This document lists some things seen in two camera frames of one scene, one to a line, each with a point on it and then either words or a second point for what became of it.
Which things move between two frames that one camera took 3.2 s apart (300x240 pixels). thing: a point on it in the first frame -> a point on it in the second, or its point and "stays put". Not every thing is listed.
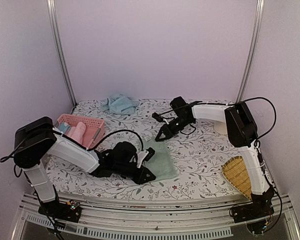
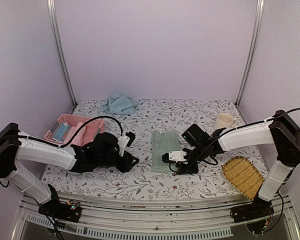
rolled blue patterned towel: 64,127 stays put
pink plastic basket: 84,131 stays put
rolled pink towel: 77,132 stays put
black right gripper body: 180,125 -> 198,153
